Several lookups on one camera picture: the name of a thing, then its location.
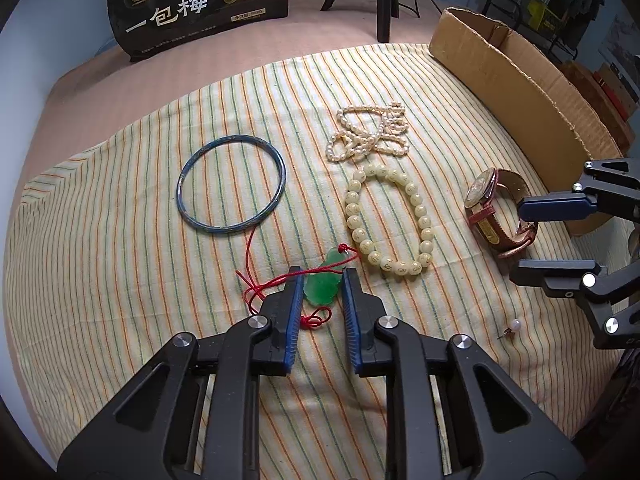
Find striped cloth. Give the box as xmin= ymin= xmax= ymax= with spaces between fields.
xmin=2 ymin=42 xmax=626 ymax=480

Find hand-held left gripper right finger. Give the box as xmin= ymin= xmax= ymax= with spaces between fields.
xmin=341 ymin=267 xmax=586 ymax=480

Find cream bead bracelet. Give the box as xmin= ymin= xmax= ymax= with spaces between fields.
xmin=344 ymin=161 xmax=435 ymax=278

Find white pearl necklace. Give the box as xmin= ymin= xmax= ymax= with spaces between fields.
xmin=325 ymin=101 xmax=412 ymax=164

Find yellow box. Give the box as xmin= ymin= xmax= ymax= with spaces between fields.
xmin=527 ymin=0 xmax=561 ymax=31

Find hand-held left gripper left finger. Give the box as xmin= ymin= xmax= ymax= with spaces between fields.
xmin=56 ymin=267 xmax=306 ymax=480

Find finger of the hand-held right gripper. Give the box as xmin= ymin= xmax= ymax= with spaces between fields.
xmin=517 ymin=157 xmax=640 ymax=223
xmin=510 ymin=258 xmax=640 ymax=349

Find blue bangle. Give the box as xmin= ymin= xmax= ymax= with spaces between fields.
xmin=176 ymin=135 xmax=287 ymax=235

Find brown leather strap wristwatch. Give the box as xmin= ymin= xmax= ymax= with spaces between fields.
xmin=464 ymin=167 xmax=540 ymax=260

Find black metal rack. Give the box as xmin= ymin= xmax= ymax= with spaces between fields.
xmin=482 ymin=0 xmax=581 ymax=66

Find pink bed sheet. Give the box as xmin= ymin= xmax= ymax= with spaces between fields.
xmin=0 ymin=0 xmax=451 ymax=281

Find black tripod legs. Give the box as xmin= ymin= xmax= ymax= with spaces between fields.
xmin=320 ymin=0 xmax=401 ymax=44

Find green jade pendant red cord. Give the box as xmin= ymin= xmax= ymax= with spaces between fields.
xmin=235 ymin=220 xmax=360 ymax=332

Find cardboard box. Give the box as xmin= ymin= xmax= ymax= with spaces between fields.
xmin=429 ymin=7 xmax=626 ymax=237

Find black snack bag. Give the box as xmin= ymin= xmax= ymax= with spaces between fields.
xmin=102 ymin=0 xmax=291 ymax=63

